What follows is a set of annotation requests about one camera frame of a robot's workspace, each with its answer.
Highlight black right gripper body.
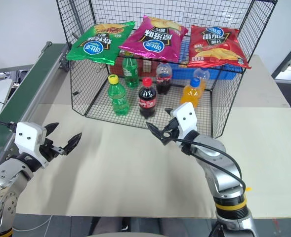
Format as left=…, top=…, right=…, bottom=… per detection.
left=161, top=117, right=183, bottom=146

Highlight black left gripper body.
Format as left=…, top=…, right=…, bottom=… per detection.
left=39, top=137, right=68, bottom=162

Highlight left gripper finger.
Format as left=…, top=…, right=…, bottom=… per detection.
left=62, top=132, right=83, bottom=156
left=44, top=122, right=60, bottom=137

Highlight green conveyor belt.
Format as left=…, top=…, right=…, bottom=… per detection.
left=0, top=41, right=71, bottom=169

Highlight cola bottle with red cap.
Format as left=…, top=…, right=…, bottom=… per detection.
left=138, top=77, right=158, bottom=118

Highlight full orange soda bottle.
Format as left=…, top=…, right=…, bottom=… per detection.
left=179, top=78, right=202, bottom=108

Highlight cola bottle with dark cap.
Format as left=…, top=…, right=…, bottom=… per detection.
left=155, top=62, right=173, bottom=95

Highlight red and white box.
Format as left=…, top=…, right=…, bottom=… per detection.
left=141, top=60, right=154, bottom=74

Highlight green bottle with yellow cap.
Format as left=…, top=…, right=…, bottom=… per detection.
left=107, top=75, right=130, bottom=117

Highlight blue plastic crate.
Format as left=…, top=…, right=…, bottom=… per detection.
left=170, top=36, right=243, bottom=81

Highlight magenta potato chips bag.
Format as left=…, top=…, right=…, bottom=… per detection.
left=118, top=15, right=189, bottom=63

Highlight red potato chips bag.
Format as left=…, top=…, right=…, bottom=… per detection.
left=186, top=24, right=252, bottom=70

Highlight green potato chips bag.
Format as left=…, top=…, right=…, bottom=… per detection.
left=66, top=21, right=136, bottom=66

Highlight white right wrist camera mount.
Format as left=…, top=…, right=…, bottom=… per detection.
left=170, top=102, right=199, bottom=142

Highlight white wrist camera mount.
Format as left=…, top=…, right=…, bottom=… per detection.
left=14, top=121, right=50, bottom=169
left=170, top=102, right=199, bottom=142

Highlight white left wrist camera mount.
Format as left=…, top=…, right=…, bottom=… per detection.
left=14, top=121, right=50, bottom=169

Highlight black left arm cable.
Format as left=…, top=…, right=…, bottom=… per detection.
left=0, top=119, right=17, bottom=132

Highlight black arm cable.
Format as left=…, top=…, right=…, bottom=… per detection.
left=0, top=119, right=17, bottom=132
left=161, top=134, right=247, bottom=192

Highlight black wire basket shelf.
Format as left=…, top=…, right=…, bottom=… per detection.
left=55, top=0, right=278, bottom=138

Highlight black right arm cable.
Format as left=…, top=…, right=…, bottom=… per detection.
left=161, top=134, right=247, bottom=192

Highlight thin white cable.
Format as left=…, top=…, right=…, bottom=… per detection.
left=11, top=214, right=55, bottom=233

